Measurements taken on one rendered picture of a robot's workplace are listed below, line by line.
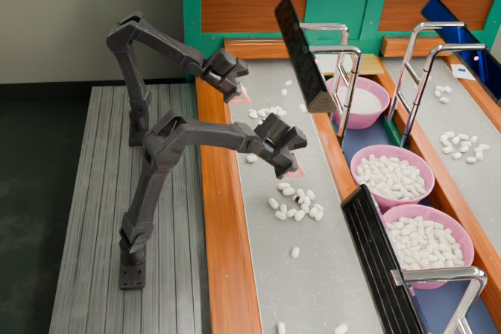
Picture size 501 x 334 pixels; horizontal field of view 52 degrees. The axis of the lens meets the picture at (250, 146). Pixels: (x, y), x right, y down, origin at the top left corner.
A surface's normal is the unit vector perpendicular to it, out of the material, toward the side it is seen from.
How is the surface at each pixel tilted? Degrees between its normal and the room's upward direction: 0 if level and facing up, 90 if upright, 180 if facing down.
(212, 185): 0
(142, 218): 77
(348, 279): 0
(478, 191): 0
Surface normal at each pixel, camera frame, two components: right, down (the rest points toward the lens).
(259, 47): 0.11, 0.64
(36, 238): 0.05, -0.77
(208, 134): 0.55, 0.53
